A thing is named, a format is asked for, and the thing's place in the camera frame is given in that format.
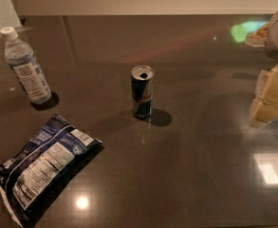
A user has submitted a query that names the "clear plastic water bottle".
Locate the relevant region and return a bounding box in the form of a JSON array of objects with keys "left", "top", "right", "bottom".
[{"left": 0, "top": 27, "right": 51, "bottom": 105}]

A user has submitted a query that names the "blue silver energy drink can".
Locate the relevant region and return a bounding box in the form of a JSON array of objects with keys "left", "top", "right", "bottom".
[{"left": 131, "top": 66, "right": 155, "bottom": 119}]

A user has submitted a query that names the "blue chip bag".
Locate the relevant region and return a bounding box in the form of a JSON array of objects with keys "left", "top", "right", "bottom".
[{"left": 0, "top": 114, "right": 101, "bottom": 227}]

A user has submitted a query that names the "cream ribbed gripper finger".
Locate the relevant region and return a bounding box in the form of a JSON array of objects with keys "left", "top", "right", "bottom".
[{"left": 249, "top": 65, "right": 278, "bottom": 126}]

